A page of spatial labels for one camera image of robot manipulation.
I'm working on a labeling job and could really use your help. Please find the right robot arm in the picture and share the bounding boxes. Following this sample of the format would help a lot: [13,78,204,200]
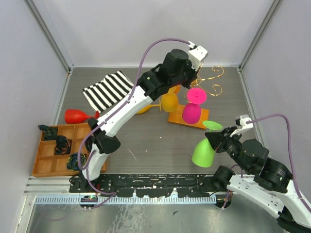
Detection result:
[205,127,311,233]

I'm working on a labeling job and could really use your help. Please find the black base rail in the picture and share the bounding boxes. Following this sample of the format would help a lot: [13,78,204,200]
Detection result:
[69,173,227,198]

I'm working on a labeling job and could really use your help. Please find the green plastic wine glass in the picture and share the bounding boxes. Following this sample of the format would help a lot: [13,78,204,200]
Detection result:
[191,120,223,168]

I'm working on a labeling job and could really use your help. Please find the rolled blue-yellow tie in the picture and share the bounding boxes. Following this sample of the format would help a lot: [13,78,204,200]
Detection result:
[67,153,86,171]

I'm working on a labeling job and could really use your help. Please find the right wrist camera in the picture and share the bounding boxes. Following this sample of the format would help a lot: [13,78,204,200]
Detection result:
[230,115,254,137]

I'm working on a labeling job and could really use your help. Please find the red plastic wine glass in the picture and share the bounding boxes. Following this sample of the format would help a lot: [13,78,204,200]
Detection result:
[64,109,100,124]

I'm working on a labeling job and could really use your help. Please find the rolled dark orange-floral tie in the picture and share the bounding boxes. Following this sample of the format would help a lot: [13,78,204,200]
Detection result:
[38,125,58,141]

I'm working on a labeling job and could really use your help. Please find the orange plastic wine glass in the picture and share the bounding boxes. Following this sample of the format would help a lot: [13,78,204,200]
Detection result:
[174,85,181,94]

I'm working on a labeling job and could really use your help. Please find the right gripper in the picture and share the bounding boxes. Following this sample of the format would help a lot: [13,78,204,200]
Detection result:
[204,125,251,172]

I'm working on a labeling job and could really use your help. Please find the yellow-orange plastic wine glass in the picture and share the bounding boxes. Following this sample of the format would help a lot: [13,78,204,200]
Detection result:
[161,87,179,113]

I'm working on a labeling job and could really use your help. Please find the magenta plastic wine glass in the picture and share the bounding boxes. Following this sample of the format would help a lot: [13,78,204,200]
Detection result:
[182,88,207,125]

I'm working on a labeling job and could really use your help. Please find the gold wire wine glass rack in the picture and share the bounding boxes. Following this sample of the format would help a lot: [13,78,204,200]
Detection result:
[168,66,225,130]

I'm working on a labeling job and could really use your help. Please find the white slotted cable duct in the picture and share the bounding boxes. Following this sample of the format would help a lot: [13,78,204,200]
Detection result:
[35,195,217,205]

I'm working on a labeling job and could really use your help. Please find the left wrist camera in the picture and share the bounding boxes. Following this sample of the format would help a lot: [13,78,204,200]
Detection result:
[188,41,208,72]

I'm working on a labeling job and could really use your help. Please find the wooden compartment tray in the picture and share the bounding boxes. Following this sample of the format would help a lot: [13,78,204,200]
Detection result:
[32,122,109,178]

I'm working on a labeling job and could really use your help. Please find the black white striped cloth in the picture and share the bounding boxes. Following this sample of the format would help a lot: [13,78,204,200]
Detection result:
[83,70,133,113]

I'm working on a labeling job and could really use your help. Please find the yellow plastic wine glass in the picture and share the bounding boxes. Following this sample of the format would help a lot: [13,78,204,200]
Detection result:
[136,100,162,115]

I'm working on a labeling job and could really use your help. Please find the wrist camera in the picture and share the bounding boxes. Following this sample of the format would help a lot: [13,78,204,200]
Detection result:
[230,115,254,137]
[188,41,208,72]

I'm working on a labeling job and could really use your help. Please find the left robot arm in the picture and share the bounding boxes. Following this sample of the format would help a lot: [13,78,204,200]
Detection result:
[78,49,197,192]

